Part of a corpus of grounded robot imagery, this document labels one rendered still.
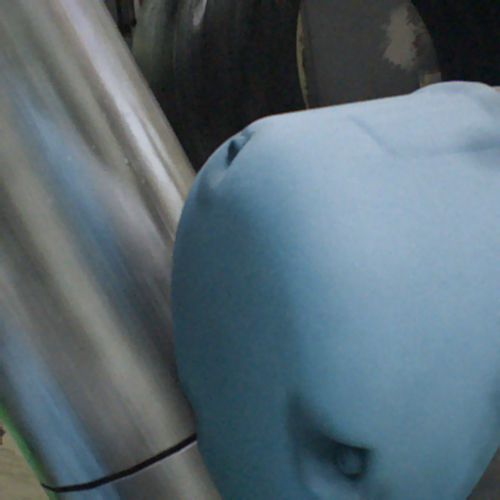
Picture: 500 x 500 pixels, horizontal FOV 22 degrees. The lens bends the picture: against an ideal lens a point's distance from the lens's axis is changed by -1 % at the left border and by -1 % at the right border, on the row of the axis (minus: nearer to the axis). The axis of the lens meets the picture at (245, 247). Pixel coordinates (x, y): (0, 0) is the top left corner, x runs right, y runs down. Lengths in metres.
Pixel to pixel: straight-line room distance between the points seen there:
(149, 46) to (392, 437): 1.25
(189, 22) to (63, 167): 1.04
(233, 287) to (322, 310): 0.03
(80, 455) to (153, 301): 0.04
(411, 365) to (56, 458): 0.15
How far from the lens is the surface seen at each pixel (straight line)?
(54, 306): 0.30
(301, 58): 1.74
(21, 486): 1.86
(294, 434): 0.19
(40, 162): 0.29
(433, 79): 1.99
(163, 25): 1.39
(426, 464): 0.19
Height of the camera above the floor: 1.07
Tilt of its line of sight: 3 degrees down
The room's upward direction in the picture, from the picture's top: 7 degrees counter-clockwise
